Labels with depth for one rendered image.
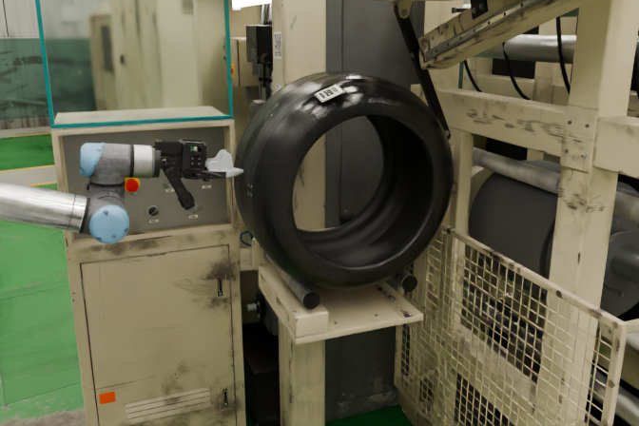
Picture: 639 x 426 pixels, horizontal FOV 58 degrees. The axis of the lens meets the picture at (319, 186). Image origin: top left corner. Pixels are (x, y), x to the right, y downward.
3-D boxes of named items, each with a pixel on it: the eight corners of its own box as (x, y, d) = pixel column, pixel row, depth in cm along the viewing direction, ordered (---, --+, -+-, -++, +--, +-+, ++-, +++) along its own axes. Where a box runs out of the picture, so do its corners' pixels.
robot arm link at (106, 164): (80, 175, 132) (81, 138, 130) (130, 177, 136) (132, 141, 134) (79, 183, 125) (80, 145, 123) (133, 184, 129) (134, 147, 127)
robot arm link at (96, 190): (87, 238, 125) (88, 187, 123) (87, 222, 135) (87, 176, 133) (125, 237, 128) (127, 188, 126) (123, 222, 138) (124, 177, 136)
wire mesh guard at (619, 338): (393, 384, 213) (400, 201, 194) (397, 383, 213) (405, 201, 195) (580, 603, 132) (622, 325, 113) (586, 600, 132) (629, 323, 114)
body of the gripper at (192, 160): (210, 145, 133) (155, 143, 129) (207, 182, 135) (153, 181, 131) (203, 140, 140) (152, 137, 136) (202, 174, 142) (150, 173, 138)
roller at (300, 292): (262, 251, 175) (275, 242, 176) (269, 262, 177) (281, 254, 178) (300, 300, 144) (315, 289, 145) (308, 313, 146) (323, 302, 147)
